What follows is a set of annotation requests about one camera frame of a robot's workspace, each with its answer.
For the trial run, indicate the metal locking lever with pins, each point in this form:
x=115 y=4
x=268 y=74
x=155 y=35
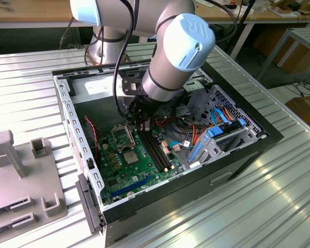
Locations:
x=129 y=124

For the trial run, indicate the silver CPU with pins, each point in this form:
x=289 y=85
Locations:
x=131 y=158

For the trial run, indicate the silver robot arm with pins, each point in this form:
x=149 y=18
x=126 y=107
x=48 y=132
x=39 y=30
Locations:
x=170 y=64

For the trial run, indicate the CPU socket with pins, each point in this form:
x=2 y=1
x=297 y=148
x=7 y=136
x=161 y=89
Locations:
x=135 y=166

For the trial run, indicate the black RAM slot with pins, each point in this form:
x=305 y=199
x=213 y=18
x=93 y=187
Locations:
x=149 y=150
x=152 y=149
x=156 y=148
x=159 y=146

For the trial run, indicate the grey power supply unit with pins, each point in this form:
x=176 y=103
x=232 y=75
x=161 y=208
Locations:
x=98 y=113

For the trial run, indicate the grey metal disk bay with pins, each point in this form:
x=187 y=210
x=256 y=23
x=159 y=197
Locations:
x=199 y=87
x=208 y=155

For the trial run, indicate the green motherboard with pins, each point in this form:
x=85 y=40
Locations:
x=142 y=175

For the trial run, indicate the blue plastic latch strip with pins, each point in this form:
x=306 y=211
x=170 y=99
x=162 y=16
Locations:
x=195 y=153

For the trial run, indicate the blue disk carrier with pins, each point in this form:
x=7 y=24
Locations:
x=214 y=132

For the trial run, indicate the blue expansion slot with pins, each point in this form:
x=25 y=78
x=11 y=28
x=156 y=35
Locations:
x=131 y=186

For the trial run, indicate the black open PC case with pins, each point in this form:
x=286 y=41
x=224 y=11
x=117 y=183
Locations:
x=170 y=204

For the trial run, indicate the grey parts rack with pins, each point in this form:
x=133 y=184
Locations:
x=28 y=175

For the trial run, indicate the white flat box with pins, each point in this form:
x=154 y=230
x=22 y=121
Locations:
x=244 y=11

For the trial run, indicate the long wooden desk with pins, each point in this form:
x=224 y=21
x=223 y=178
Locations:
x=261 y=16

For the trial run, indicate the brown cardboard box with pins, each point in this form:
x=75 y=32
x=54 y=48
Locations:
x=295 y=60
x=304 y=111

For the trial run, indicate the brown flat cardboard piece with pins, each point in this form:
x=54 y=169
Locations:
x=279 y=10

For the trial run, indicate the dark RAM stick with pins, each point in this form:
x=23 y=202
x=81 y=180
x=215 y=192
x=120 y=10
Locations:
x=0 y=210

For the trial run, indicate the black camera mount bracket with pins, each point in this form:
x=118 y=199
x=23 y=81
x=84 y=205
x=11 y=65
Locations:
x=126 y=87

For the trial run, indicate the brown square base plate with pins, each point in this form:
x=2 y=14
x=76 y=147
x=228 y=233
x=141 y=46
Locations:
x=93 y=62

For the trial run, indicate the black plastic case bracket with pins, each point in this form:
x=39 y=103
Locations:
x=71 y=89

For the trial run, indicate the grey metal frame table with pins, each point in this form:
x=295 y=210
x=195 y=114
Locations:
x=308 y=34

